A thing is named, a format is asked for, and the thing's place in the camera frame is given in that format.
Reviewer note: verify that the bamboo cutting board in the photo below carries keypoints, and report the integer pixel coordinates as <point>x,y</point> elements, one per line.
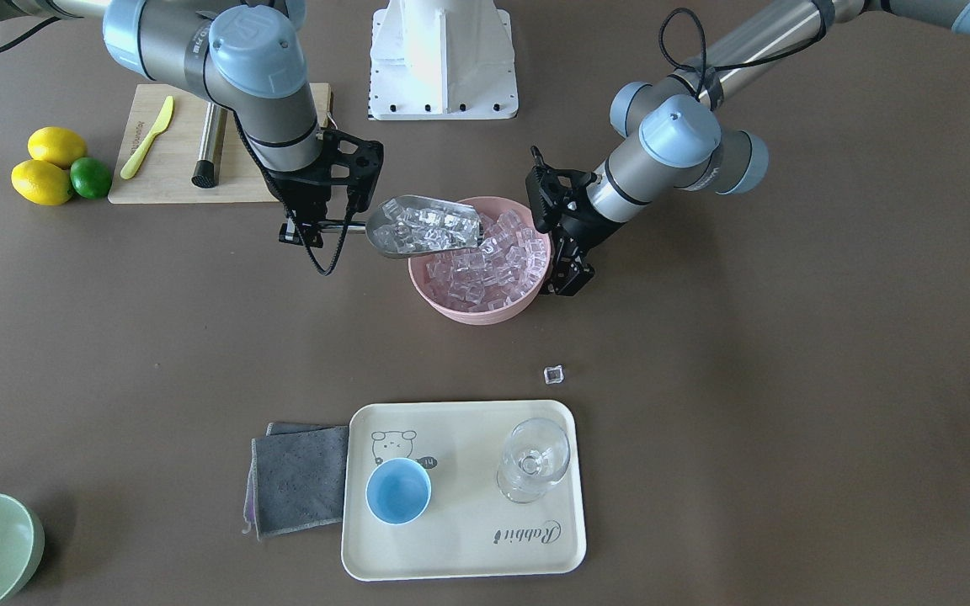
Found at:
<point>165,175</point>

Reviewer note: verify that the yellow plastic knife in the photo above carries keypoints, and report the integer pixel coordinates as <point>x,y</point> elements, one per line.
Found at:
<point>161,124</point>

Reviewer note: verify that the clear wine glass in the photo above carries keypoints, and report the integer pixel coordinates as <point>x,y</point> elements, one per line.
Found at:
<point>535,457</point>

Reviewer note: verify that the pink bowl of ice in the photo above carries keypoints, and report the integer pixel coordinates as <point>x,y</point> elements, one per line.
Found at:
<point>495,281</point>

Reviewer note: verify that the green lime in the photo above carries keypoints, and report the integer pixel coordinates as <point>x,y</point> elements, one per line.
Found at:
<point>90,178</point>

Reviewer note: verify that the grey folded cloth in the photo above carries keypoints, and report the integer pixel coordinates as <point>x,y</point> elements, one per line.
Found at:
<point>296,478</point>

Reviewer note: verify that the cream serving tray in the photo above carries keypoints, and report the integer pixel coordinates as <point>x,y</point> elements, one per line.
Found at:
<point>469,528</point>

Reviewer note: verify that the steel ice scoop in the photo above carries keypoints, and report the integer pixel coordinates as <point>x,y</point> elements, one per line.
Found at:
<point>410,225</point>

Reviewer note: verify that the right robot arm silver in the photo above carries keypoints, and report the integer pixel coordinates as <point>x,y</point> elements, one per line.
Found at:
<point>243,56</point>

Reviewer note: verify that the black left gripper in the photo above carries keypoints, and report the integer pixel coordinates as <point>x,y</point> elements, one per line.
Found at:
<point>576,229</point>

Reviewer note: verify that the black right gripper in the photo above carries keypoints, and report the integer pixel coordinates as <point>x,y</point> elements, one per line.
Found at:
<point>306,199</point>

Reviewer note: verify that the blue plastic cup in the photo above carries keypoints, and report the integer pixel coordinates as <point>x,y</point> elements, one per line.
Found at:
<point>398,491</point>

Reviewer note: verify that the loose ice cube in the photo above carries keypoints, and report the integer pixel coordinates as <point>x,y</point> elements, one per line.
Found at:
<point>553,375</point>

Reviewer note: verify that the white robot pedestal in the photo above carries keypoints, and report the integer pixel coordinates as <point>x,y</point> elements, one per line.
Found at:
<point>442,60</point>

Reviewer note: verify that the yellow lemon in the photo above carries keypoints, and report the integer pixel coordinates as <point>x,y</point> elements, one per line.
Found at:
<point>57,145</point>
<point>42,183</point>

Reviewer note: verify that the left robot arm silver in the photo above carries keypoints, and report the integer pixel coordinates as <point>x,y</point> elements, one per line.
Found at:
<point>671,138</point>

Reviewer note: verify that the steel muddler rod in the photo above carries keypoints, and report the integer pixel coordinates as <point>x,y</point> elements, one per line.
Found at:
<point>206,168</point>

